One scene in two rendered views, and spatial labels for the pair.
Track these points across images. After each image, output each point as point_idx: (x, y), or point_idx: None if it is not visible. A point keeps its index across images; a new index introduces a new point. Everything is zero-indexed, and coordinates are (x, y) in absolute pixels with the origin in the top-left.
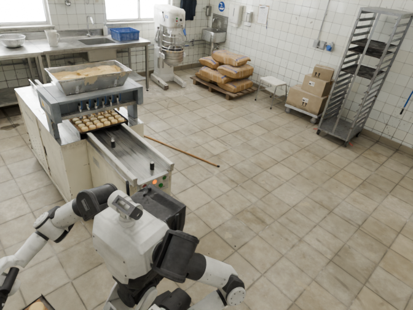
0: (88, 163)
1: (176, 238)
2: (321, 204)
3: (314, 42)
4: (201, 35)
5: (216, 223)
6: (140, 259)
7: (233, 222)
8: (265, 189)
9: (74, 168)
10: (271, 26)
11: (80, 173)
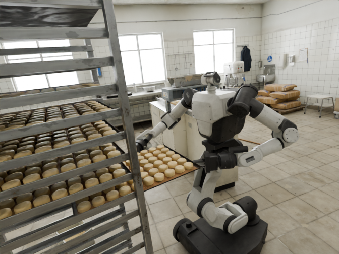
0: (185, 130)
1: (241, 88)
2: None
3: None
4: (256, 79)
5: (276, 179)
6: (219, 103)
7: (292, 179)
8: (321, 162)
9: (177, 131)
10: (311, 60)
11: (180, 135)
